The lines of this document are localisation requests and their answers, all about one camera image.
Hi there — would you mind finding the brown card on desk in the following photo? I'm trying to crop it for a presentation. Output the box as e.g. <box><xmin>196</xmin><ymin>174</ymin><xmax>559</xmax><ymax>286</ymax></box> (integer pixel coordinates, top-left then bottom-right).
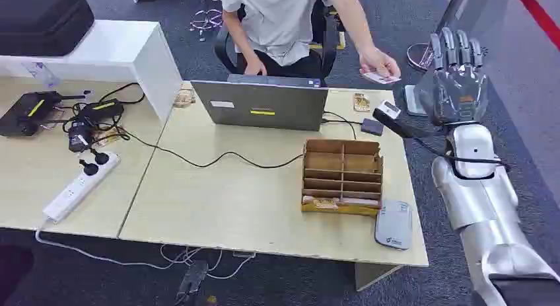
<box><xmin>353</xmin><ymin>93</ymin><xmax>372</xmax><ymax>114</ymax></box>

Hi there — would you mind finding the black round plug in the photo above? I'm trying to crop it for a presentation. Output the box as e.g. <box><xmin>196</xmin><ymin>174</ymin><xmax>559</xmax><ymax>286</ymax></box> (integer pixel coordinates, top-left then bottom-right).
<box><xmin>89</xmin><ymin>148</ymin><xmax>111</xmax><ymax>166</ymax></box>
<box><xmin>79</xmin><ymin>159</ymin><xmax>100</xmax><ymax>177</ymax></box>

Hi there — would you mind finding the white card with print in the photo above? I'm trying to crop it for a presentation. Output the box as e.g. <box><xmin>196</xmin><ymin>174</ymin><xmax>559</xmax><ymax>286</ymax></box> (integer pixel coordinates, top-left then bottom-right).
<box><xmin>362</xmin><ymin>71</ymin><xmax>402</xmax><ymax>85</ymax></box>

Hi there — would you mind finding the white shelf box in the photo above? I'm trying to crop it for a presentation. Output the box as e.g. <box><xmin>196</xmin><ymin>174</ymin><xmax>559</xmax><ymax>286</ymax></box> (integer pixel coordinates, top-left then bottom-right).
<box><xmin>0</xmin><ymin>19</ymin><xmax>183</xmax><ymax>124</ymax></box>

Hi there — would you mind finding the pale flat tablet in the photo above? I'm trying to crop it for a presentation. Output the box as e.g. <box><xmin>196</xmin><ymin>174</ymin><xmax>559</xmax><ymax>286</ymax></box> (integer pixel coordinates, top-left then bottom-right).
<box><xmin>403</xmin><ymin>84</ymin><xmax>429</xmax><ymax>118</ymax></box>

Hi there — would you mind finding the black office chair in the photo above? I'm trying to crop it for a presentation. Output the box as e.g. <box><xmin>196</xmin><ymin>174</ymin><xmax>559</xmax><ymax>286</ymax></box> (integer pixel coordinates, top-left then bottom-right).
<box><xmin>213</xmin><ymin>0</ymin><xmax>347</xmax><ymax>87</ymax></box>

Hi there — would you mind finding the chrome chair base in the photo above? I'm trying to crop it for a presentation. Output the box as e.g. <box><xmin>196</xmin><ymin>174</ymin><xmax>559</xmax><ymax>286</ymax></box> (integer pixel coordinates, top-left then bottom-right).
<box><xmin>189</xmin><ymin>8</ymin><xmax>225</xmax><ymax>42</ymax></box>

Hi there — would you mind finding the long black cable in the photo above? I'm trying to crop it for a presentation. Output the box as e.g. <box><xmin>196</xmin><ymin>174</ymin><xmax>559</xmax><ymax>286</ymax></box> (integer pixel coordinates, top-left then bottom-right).
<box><xmin>98</xmin><ymin>82</ymin><xmax>306</xmax><ymax>170</ymax></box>

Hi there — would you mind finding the white cable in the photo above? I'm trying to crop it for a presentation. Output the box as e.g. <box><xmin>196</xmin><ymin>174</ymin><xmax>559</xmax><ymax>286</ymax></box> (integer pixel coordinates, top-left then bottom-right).
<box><xmin>34</xmin><ymin>219</ymin><xmax>258</xmax><ymax>282</ymax></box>

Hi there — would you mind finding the grey laptop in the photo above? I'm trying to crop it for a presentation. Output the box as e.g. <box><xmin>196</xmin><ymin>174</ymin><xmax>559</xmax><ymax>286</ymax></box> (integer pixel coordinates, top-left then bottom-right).
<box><xmin>190</xmin><ymin>73</ymin><xmax>330</xmax><ymax>132</ymax></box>

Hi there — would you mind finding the black power brick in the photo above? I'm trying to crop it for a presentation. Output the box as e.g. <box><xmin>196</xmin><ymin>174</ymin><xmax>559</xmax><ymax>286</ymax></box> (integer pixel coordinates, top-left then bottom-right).
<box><xmin>176</xmin><ymin>259</ymin><xmax>209</xmax><ymax>305</ymax></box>

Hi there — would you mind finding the pale card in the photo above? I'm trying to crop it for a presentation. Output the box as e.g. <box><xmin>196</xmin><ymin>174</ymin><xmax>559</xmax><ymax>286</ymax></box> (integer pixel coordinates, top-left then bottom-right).
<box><xmin>339</xmin><ymin>197</ymin><xmax>380</xmax><ymax>208</ymax></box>

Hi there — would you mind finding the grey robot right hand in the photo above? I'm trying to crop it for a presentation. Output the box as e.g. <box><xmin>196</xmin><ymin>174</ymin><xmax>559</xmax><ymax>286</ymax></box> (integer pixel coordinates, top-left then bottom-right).
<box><xmin>414</xmin><ymin>26</ymin><xmax>489</xmax><ymax>127</ymax></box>

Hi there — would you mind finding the white power strip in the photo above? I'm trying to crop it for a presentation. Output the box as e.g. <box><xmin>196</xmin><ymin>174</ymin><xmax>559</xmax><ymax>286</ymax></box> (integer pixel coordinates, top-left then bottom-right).
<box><xmin>42</xmin><ymin>151</ymin><xmax>121</xmax><ymax>223</ymax></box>

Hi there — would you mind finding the small dark grey box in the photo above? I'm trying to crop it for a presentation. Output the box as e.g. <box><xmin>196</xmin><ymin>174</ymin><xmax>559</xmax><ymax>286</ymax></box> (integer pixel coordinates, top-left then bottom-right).
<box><xmin>360</xmin><ymin>118</ymin><xmax>386</xmax><ymax>137</ymax></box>

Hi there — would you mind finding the wooden card box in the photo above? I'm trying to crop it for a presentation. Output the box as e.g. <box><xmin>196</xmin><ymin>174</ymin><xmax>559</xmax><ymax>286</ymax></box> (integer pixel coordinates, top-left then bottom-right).
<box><xmin>300</xmin><ymin>139</ymin><xmax>385</xmax><ymax>217</ymax></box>

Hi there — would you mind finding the chrome round base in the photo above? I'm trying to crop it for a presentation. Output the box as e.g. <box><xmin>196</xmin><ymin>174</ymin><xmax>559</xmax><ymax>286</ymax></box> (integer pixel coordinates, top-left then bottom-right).
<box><xmin>406</xmin><ymin>42</ymin><xmax>437</xmax><ymax>72</ymax></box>

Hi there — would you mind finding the black power adapter, white label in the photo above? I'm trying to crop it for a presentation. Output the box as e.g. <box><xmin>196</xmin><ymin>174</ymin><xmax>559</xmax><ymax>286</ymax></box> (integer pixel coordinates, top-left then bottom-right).
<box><xmin>67</xmin><ymin>120</ymin><xmax>95</xmax><ymax>154</ymax></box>

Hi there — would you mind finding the black power adapter, yellow stripe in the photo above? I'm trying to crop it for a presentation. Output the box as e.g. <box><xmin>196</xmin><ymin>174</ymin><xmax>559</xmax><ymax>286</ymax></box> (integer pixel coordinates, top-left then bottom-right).
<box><xmin>80</xmin><ymin>98</ymin><xmax>126</xmax><ymax>126</ymax></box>

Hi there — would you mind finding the grey card reader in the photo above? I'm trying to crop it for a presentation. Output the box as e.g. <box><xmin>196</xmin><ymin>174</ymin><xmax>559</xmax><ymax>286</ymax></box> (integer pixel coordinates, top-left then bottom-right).
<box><xmin>374</xmin><ymin>200</ymin><xmax>413</xmax><ymax>251</ymax></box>

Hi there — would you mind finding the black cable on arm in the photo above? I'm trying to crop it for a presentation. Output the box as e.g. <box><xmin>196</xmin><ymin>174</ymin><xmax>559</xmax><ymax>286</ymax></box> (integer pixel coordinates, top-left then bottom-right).
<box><xmin>411</xmin><ymin>136</ymin><xmax>511</xmax><ymax>180</ymax></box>

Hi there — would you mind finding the person's left hand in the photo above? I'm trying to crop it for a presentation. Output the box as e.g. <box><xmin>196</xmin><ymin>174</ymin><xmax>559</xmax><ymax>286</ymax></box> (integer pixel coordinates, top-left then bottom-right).
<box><xmin>359</xmin><ymin>46</ymin><xmax>402</xmax><ymax>79</ymax></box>

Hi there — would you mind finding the clear plastic bag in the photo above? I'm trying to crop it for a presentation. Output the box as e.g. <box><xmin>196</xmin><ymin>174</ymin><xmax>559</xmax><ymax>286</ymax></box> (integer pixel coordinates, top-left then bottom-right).
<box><xmin>22</xmin><ymin>60</ymin><xmax>61</xmax><ymax>89</ymax></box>

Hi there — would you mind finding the black wrist camera, white label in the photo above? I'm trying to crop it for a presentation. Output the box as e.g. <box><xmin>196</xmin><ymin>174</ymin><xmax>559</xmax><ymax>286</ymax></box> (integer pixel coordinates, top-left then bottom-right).
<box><xmin>372</xmin><ymin>100</ymin><xmax>432</xmax><ymax>139</ymax></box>

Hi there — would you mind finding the black flat device, yellow stripe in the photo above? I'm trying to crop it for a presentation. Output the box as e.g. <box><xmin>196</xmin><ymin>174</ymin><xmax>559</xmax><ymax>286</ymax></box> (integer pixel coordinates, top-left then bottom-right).
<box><xmin>0</xmin><ymin>91</ymin><xmax>88</xmax><ymax>137</ymax></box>

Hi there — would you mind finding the person's right hand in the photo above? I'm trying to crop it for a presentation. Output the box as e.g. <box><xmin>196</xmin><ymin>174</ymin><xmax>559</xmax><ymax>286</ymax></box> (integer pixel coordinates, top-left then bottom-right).
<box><xmin>243</xmin><ymin>57</ymin><xmax>268</xmax><ymax>76</ymax></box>

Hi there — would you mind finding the black hard case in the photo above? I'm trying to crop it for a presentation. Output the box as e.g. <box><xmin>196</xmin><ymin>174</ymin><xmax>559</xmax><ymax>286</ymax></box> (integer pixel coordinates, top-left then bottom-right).
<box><xmin>0</xmin><ymin>0</ymin><xmax>96</xmax><ymax>58</ymax></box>

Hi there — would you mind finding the person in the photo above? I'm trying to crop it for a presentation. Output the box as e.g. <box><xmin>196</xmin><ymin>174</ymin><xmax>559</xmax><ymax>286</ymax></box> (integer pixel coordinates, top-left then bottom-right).
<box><xmin>211</xmin><ymin>0</ymin><xmax>402</xmax><ymax>85</ymax></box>

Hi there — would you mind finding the thin black laptop cable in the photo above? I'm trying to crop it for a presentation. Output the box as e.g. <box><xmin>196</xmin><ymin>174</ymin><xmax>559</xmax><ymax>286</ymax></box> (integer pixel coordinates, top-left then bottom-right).
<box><xmin>322</xmin><ymin>110</ymin><xmax>363</xmax><ymax>141</ymax></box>

